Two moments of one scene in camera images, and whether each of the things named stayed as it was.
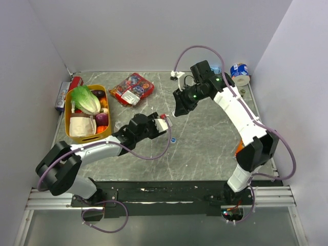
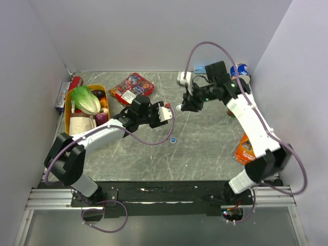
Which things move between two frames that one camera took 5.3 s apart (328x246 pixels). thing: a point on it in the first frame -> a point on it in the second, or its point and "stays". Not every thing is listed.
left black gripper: (151, 117) -> (158, 123)
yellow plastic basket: (99, 138) stays
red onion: (102, 119) stays
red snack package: (129, 90) stays
